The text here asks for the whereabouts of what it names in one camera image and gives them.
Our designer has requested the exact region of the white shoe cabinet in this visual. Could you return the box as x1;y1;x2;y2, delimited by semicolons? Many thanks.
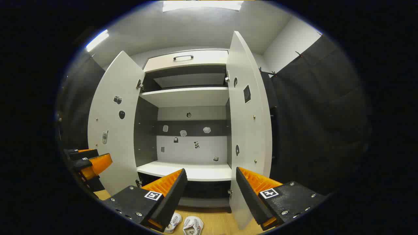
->
88;31;273;230

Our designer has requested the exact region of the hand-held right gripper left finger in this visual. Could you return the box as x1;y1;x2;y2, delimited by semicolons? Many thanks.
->
101;168;188;233

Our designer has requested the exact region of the white cabinet door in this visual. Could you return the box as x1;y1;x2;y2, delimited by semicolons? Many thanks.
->
226;31;273;230
88;51;146;196

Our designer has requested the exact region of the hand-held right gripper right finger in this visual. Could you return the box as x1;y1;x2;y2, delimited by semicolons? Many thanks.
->
236;167;327;231

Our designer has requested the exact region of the white canvas shoe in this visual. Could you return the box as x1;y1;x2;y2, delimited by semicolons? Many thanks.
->
164;213;182;233
183;216;203;235

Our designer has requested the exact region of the ceiling light panel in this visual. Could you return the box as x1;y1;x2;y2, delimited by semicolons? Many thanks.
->
86;29;109;52
163;1;244;12

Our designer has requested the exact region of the white cabinet drawer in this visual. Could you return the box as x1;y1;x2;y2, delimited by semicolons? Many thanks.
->
143;50;229;73

